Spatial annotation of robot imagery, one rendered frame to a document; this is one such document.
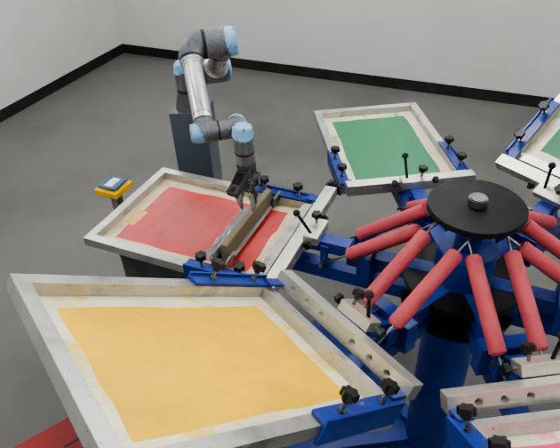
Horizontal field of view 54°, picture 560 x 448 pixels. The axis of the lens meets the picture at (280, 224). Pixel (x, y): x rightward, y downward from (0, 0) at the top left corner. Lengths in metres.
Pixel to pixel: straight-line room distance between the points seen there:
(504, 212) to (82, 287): 1.26
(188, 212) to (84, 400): 1.50
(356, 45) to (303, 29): 0.58
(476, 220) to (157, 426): 1.14
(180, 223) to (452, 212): 1.15
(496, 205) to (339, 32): 4.26
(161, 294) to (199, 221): 0.91
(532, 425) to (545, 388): 0.11
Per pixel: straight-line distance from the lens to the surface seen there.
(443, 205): 1.83
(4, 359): 3.45
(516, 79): 5.75
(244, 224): 2.16
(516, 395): 1.56
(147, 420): 1.11
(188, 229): 2.34
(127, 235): 2.38
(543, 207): 2.33
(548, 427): 1.55
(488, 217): 1.82
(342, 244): 2.07
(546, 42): 5.63
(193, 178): 2.60
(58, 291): 1.37
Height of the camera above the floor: 2.35
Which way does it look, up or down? 37 degrees down
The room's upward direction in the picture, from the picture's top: 3 degrees counter-clockwise
